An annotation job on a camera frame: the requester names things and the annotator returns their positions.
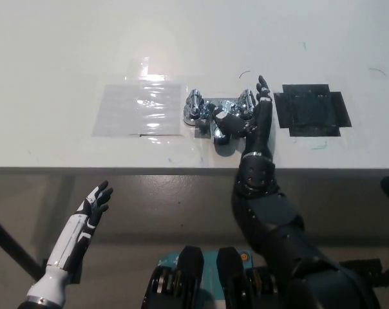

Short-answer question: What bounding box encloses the chrome knob faucet handle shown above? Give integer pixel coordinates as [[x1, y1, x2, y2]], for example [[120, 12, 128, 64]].
[[183, 89, 205, 119]]

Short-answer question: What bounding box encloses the clear plastic taped sheet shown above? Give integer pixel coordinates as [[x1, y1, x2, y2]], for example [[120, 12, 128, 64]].
[[91, 56, 195, 142]]

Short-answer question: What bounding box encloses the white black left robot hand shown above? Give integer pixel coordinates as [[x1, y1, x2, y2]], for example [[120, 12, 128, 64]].
[[44, 180, 115, 275]]

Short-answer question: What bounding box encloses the black tape patch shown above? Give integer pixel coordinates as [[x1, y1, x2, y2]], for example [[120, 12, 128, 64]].
[[272, 83, 353, 138]]

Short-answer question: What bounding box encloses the chrome faucet body with spout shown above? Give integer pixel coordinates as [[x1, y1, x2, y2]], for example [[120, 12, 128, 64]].
[[181, 98, 258, 146]]

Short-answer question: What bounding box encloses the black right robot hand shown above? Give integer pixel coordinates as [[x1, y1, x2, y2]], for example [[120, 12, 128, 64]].
[[213, 75, 276, 161]]

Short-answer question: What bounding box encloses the chrome lever faucet handle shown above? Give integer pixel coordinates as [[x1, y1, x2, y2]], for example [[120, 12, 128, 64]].
[[237, 89, 257, 114]]

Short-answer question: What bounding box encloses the large black floor plate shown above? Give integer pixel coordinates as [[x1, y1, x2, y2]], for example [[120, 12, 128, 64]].
[[338, 257, 384, 281]]

